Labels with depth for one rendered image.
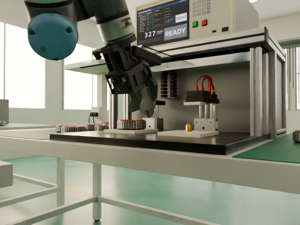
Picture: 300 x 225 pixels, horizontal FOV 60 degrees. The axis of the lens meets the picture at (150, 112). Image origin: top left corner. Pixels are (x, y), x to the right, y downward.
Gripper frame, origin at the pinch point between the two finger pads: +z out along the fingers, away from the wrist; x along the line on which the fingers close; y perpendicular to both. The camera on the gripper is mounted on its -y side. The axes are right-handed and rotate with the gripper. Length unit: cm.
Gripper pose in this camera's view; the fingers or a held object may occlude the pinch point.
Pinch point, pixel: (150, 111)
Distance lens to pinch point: 67.9
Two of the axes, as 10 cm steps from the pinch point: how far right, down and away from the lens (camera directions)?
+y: -5.2, 4.9, -7.0
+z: 2.9, 8.7, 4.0
